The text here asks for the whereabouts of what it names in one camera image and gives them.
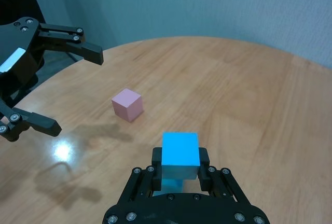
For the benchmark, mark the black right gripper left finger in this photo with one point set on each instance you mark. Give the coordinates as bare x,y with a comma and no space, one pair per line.
157,172

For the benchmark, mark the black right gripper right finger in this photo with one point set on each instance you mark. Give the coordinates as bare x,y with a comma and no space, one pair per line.
205,177

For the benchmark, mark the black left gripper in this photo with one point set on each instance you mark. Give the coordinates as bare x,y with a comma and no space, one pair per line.
18,53

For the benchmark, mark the blue cube block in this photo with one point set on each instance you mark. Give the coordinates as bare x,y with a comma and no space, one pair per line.
180,151

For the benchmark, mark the pink cube block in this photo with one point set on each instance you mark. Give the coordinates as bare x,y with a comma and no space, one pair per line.
127,104

